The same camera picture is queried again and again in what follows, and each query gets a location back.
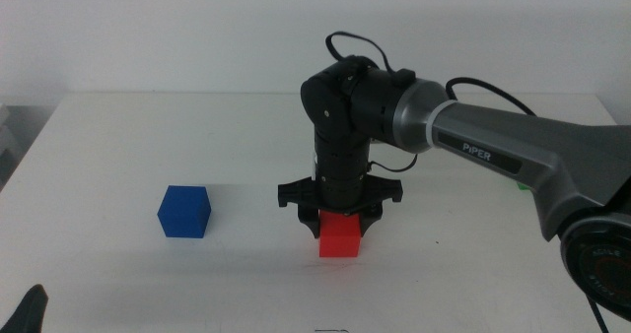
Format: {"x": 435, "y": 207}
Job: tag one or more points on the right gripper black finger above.
{"x": 310, "y": 219}
{"x": 367, "y": 219}

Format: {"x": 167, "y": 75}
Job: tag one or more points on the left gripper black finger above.
{"x": 28, "y": 313}

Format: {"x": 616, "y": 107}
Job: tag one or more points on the red cube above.
{"x": 339, "y": 237}

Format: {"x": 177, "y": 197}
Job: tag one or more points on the blue cube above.
{"x": 184, "y": 215}

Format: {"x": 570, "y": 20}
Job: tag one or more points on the green cube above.
{"x": 522, "y": 186}

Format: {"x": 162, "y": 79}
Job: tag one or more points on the right black grey Piper arm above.
{"x": 493, "y": 141}

